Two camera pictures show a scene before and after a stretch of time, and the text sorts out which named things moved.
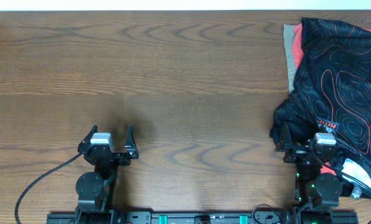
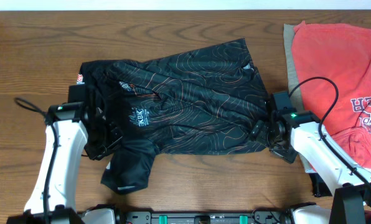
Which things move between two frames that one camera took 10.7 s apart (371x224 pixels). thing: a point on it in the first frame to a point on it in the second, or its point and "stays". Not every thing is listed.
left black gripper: x=131 y=153 to x=116 y=140
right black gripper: x=284 y=144 to x=260 y=132
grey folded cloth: x=287 y=34 stays
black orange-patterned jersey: x=339 y=90 to x=208 y=101
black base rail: x=197 y=216 stays
